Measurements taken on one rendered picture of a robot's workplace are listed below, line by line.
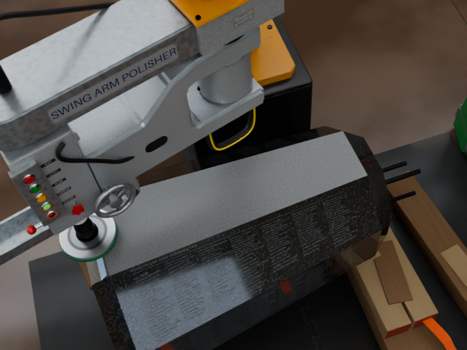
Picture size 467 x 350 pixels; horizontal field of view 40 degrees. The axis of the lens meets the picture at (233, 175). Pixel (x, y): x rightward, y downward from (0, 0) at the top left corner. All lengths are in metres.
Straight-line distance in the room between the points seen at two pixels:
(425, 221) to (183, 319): 1.39
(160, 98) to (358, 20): 2.53
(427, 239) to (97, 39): 2.00
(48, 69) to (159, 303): 1.04
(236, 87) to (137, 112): 0.35
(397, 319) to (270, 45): 1.36
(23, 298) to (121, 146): 1.61
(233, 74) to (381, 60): 2.10
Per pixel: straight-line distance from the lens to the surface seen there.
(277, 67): 2.95
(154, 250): 2.40
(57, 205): 2.02
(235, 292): 2.47
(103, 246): 2.39
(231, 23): 1.88
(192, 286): 2.44
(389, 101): 3.86
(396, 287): 2.96
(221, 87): 2.12
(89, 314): 3.28
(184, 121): 2.08
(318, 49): 4.11
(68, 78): 1.76
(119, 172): 2.09
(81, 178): 2.01
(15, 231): 2.29
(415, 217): 3.29
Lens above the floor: 2.95
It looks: 57 degrees down
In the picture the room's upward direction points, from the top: 8 degrees counter-clockwise
